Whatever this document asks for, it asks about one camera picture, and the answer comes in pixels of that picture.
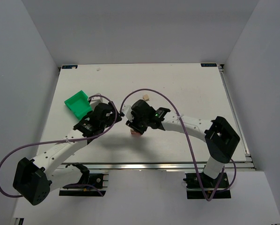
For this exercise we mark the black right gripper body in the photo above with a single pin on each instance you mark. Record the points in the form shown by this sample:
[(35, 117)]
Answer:
[(137, 128)]

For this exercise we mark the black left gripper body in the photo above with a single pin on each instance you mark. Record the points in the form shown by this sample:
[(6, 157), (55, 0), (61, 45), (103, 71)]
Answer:
[(93, 115)]

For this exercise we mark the wood cube with number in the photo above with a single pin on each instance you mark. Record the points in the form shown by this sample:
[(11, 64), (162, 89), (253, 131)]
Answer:
[(146, 97)]

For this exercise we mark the red wood block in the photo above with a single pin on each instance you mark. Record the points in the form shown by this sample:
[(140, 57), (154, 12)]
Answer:
[(133, 133)]

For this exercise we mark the green plastic tray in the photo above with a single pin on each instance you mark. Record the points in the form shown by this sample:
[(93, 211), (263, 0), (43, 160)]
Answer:
[(78, 104)]

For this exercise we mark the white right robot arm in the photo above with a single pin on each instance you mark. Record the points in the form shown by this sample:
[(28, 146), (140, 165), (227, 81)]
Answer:
[(221, 139)]

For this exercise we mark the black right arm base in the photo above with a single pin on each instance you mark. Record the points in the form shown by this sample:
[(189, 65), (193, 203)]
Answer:
[(194, 191)]

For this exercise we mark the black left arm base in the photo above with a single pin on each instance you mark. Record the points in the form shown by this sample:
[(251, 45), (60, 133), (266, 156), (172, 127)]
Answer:
[(90, 184)]

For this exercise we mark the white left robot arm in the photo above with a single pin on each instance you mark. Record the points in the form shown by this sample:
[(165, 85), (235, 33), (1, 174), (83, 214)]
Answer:
[(35, 178)]

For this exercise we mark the blue left corner label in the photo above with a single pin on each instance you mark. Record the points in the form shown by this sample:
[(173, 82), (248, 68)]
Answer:
[(69, 66)]

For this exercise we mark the blue corner label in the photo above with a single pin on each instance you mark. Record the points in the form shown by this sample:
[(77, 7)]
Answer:
[(208, 64), (69, 66)]

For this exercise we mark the blue right corner label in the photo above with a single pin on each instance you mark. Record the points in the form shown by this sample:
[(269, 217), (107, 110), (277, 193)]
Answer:
[(208, 64)]

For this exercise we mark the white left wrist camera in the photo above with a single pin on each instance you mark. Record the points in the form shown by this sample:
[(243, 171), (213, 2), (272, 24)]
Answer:
[(94, 101)]

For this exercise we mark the aluminium right frame rail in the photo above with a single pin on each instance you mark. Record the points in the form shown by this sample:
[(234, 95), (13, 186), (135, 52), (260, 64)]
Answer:
[(235, 116)]

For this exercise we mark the aluminium frame rail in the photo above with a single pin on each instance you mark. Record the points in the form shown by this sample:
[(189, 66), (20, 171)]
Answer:
[(235, 116), (164, 166)]

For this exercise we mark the aluminium front frame rail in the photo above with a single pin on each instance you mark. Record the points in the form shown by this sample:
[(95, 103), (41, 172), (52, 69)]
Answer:
[(164, 166)]

